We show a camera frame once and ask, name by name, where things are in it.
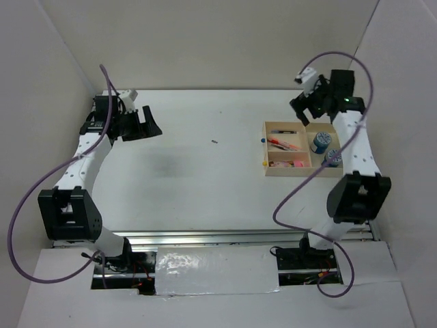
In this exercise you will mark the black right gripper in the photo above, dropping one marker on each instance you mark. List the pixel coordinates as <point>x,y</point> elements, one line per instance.
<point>299,104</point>

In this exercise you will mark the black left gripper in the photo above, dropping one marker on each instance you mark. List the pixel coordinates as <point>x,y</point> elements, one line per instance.
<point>147,130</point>

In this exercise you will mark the orange highlighter pen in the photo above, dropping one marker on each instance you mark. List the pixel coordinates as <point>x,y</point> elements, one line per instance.
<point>290,147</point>

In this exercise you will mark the red gel pen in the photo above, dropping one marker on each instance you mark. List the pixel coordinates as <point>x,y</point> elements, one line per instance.
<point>277,141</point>

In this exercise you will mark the pink capped marker bottle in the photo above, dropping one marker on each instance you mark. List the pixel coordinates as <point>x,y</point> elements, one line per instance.
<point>286,164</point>

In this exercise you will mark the blue refill pen clear cap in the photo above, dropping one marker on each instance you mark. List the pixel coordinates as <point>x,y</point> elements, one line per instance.
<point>289,132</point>

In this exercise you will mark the black gel pen clear cap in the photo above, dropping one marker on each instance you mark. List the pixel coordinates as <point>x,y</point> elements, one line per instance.
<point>278,146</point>

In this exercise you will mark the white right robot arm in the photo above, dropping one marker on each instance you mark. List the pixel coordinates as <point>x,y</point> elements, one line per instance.
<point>362,190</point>

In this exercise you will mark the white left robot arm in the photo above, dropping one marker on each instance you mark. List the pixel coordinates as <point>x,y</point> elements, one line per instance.
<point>68,211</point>

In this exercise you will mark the wooden compartment tray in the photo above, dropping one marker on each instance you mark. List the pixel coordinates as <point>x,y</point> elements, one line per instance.
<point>303,139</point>

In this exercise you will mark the silver foil sheet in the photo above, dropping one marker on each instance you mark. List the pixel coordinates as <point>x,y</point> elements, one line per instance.
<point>228,270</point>

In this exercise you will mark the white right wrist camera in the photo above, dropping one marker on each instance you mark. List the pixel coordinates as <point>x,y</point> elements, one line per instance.
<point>307,79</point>

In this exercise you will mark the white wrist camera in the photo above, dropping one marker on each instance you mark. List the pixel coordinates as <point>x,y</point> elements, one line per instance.
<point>127,100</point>
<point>307,79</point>

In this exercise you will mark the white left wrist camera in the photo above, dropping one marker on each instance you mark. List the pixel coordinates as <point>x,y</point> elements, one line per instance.
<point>127,100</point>

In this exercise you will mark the aluminium frame rail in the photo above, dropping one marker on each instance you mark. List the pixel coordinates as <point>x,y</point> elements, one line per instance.
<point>181,188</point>

